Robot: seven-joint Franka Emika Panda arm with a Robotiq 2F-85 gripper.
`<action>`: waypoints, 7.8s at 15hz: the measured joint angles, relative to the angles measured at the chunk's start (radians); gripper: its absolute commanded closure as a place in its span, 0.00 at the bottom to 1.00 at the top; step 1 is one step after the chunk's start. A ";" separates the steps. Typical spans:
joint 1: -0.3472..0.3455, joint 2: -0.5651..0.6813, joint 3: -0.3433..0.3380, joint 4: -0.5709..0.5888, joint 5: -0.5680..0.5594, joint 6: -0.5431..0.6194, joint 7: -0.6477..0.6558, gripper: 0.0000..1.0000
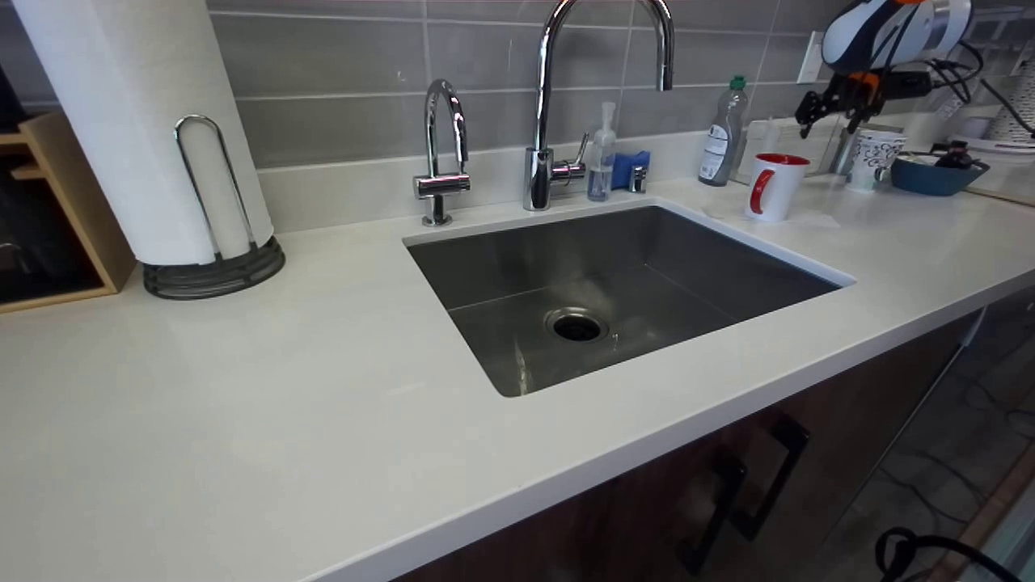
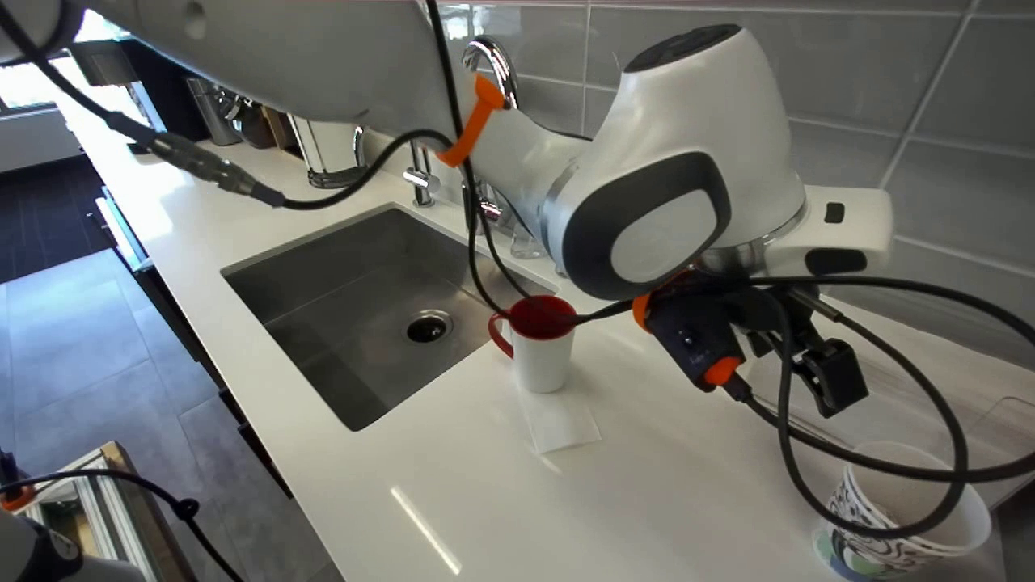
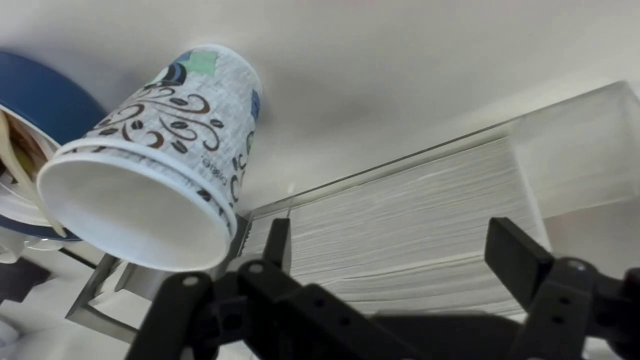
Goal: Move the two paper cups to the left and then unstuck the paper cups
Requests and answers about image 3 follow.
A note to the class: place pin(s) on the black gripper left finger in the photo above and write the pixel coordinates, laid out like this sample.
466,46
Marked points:
293,313

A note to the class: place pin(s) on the white paper napkin stack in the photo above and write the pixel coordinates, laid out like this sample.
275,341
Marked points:
413,221

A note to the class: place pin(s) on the paper cup holding coffee beans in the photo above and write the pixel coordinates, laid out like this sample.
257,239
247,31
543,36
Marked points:
192,106

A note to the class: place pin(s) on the blue plate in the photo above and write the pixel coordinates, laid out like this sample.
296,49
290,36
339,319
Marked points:
47,100

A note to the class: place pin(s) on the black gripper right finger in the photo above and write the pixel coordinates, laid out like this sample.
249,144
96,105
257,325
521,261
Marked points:
566,313

